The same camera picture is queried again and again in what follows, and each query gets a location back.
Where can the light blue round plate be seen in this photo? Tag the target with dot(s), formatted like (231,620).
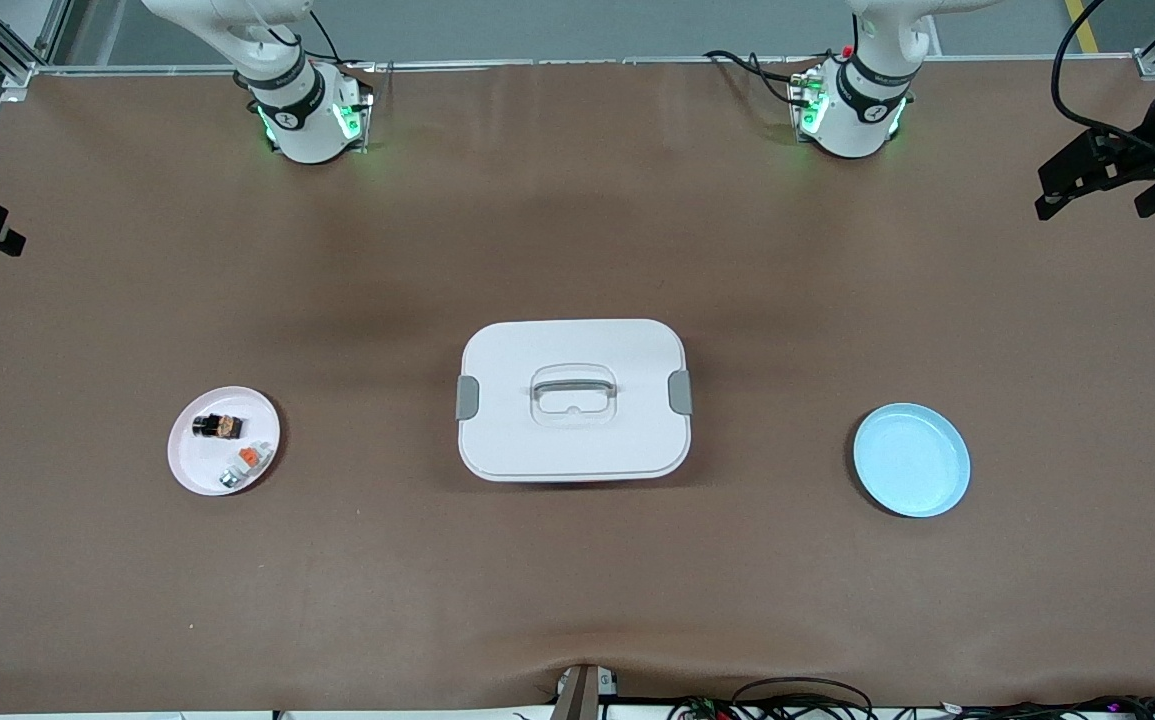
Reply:
(912,460)

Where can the grey camera bracket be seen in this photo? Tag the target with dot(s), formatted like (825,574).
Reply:
(582,695)

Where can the aluminium table edge rail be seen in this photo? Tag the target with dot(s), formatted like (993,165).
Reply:
(187,69)

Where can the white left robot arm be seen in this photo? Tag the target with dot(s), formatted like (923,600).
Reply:
(852,125)

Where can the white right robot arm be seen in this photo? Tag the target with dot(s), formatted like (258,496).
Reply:
(307,130)

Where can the white lidded storage box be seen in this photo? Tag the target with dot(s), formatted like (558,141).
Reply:
(577,440)

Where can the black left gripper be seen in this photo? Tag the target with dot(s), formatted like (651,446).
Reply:
(1150,133)

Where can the brown table mat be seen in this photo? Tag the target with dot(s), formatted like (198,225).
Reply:
(577,600)

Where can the black and orange switch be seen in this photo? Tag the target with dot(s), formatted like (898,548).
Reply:
(217,426)

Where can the pink round plate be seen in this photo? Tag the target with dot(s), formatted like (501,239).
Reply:
(197,465)

